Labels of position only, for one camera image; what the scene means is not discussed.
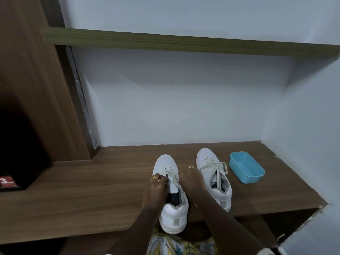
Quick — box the blue plastic basket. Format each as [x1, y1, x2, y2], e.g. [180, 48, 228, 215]
[229, 152, 266, 185]

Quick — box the white sneaker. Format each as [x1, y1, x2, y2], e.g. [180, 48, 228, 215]
[153, 154, 189, 234]
[196, 148, 233, 213]

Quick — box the person's right hand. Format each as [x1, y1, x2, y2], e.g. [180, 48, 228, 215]
[178, 166, 208, 198]

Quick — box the person's left forearm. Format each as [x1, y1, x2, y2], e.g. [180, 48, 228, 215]
[106, 207, 163, 255]

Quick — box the person's left hand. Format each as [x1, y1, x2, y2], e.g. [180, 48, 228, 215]
[142, 172, 170, 213]

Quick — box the person's right forearm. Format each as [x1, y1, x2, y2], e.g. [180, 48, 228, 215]
[195, 192, 266, 255]

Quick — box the wooden wall shelf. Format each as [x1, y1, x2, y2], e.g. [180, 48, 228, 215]
[40, 26, 340, 58]

